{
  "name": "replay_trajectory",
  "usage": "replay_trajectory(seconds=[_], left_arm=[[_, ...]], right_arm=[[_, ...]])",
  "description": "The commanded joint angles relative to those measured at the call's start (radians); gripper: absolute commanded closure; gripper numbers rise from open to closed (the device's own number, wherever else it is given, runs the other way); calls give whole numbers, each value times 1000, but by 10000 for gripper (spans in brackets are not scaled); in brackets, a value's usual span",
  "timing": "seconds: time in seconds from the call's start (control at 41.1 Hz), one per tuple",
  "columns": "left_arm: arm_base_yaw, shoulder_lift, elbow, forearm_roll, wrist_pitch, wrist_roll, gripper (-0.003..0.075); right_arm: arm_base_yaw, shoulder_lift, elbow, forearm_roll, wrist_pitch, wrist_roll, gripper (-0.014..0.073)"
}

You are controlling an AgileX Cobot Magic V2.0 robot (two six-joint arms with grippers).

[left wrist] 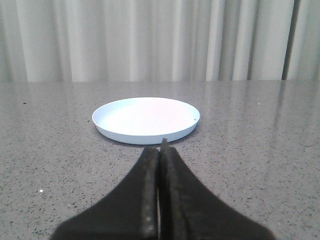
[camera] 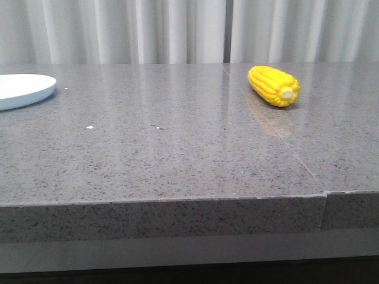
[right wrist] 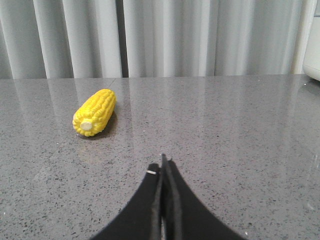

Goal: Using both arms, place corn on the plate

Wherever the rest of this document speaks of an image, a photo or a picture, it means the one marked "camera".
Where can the white curtain right panel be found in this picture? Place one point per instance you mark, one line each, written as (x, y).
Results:
(302, 31)

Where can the light blue plate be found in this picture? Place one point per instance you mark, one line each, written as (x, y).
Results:
(19, 90)

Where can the white curtain left panel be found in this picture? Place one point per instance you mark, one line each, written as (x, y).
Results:
(104, 32)

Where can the yellow corn cob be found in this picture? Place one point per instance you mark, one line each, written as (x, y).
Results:
(275, 86)

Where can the white curtain panel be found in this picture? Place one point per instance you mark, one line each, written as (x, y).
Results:
(302, 31)
(104, 32)

